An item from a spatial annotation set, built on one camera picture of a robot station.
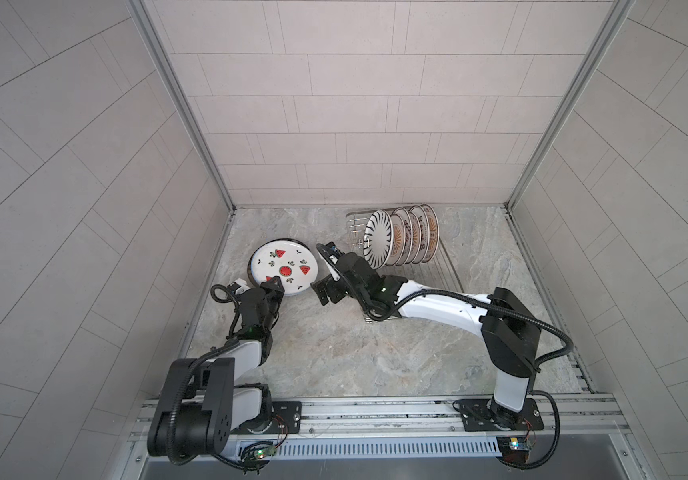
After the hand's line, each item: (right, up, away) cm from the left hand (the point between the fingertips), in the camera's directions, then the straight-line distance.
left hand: (286, 270), depth 87 cm
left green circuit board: (+1, -37, -23) cm, 43 cm away
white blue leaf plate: (+28, +10, +9) cm, 31 cm away
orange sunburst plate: (+44, +11, +1) cm, 45 cm away
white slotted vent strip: (+25, -38, -19) cm, 50 cm away
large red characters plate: (+42, +11, +3) cm, 43 cm away
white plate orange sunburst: (+34, +8, +6) cm, 35 cm away
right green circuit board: (+57, -38, -19) cm, 72 cm away
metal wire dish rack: (+47, -2, +7) cm, 47 cm away
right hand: (+11, -1, -6) cm, 13 cm away
